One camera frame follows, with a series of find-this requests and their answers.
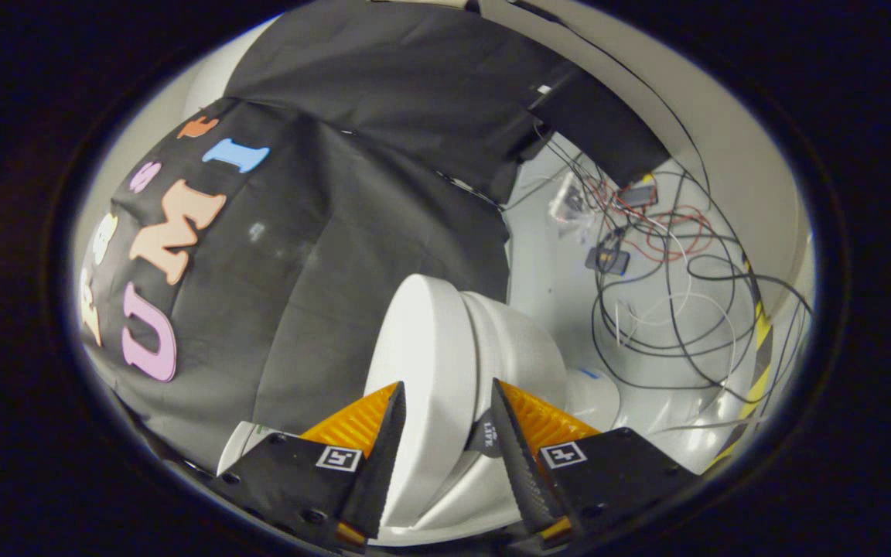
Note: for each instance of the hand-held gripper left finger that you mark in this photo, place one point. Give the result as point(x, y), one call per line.
point(384, 464)

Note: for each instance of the black backdrop cloth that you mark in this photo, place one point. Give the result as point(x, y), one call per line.
point(353, 232)

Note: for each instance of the clear plastic bag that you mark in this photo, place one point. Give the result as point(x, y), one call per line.
point(571, 199)

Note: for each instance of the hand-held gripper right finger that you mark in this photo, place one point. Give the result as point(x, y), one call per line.
point(519, 472)

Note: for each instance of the yellow black hazard tape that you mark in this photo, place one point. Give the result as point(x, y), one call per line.
point(761, 348)

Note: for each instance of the white toilet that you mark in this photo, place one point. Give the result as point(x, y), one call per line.
point(523, 348)

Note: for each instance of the small blue-grey electronic module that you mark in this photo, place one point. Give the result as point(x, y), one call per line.
point(608, 260)

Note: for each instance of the white toilet lid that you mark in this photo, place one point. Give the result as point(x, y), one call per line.
point(426, 363)

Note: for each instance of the small dark electronic module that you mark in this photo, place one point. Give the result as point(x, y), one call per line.
point(637, 195)

